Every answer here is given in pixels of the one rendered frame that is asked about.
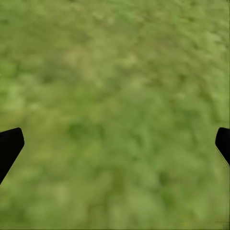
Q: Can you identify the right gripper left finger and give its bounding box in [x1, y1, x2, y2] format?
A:
[0, 127, 24, 184]

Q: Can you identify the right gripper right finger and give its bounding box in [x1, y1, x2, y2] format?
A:
[215, 127, 230, 165]

